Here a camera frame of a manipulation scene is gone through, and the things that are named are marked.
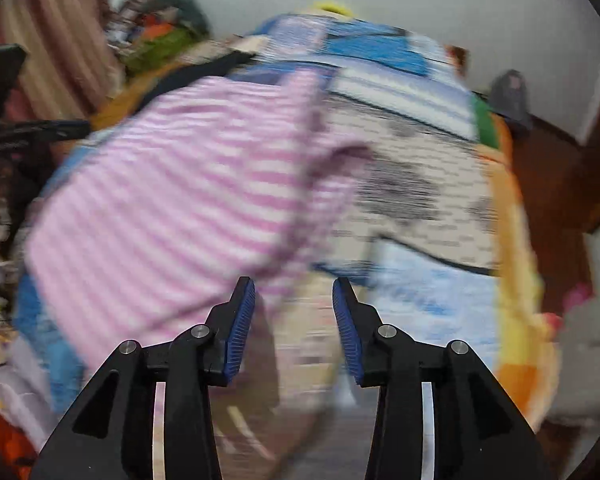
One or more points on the pink striped pants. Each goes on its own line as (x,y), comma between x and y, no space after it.
(180,185)

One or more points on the yellow foam tube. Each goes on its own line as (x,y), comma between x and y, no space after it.
(332,8)

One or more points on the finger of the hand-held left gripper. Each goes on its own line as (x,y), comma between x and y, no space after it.
(60,130)

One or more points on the green storage box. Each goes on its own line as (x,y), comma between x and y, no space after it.
(160,50)

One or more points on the striped brown curtain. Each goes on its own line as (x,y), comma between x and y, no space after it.
(55,35)

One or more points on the grey backpack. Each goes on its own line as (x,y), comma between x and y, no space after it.
(510,97)

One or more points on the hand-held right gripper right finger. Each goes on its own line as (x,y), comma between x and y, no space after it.
(347,330)

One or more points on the orange cloth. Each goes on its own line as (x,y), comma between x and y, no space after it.
(2,445)

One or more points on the wooden bed frame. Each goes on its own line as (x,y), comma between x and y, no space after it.
(456,56)

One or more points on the black folded garment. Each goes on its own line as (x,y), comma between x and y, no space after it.
(200,72)

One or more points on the patchwork quilt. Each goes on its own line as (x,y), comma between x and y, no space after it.
(420,185)

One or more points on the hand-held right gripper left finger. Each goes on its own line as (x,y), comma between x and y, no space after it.
(240,330)

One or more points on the wooden lap desk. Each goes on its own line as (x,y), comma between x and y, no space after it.
(110,110)

